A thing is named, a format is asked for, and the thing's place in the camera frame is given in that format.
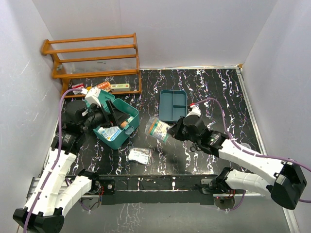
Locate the dark blue divided tray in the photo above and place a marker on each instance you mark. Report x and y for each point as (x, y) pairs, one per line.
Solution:
(172, 105)

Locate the brown glass medicine bottle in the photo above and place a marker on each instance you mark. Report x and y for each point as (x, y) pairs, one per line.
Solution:
(124, 124)

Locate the white bottle green label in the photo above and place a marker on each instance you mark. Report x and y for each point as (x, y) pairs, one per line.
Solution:
(130, 119)

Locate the cream medicine box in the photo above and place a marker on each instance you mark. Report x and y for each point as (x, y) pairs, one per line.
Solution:
(121, 87)

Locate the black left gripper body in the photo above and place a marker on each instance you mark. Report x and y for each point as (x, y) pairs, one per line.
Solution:
(95, 118)

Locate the wooden shelf rack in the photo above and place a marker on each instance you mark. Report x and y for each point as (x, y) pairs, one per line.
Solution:
(94, 57)

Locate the orange spiral notebook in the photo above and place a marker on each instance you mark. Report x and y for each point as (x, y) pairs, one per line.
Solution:
(105, 86)

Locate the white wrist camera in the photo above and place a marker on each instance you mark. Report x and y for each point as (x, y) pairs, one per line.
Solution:
(92, 96)
(194, 110)

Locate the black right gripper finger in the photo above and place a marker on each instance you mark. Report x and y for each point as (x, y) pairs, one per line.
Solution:
(173, 131)
(180, 123)

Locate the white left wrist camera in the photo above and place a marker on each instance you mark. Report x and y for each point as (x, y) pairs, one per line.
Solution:
(92, 96)

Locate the clear plastic measuring cup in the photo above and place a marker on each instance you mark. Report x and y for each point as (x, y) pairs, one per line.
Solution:
(246, 145)

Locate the teal medicine kit box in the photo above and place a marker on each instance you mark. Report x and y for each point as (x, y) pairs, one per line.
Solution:
(124, 107)

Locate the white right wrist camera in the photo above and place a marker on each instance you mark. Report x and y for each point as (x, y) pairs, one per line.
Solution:
(194, 110)

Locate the green blue bandage packet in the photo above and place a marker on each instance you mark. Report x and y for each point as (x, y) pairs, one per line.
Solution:
(157, 129)

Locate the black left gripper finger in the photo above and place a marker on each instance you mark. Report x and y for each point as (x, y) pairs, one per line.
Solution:
(112, 116)
(120, 116)

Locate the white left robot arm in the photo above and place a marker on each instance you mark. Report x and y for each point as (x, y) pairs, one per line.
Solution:
(46, 208)

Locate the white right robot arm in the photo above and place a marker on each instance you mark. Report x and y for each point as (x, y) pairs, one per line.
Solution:
(281, 180)

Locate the red white medicine box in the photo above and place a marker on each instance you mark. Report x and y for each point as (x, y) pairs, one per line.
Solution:
(78, 86)

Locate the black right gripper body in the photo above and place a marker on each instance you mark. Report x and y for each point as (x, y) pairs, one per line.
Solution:
(184, 135)

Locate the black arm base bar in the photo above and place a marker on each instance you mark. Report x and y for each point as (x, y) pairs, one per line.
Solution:
(152, 189)

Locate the white gauze packet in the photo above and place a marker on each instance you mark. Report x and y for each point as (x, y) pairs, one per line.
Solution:
(139, 155)

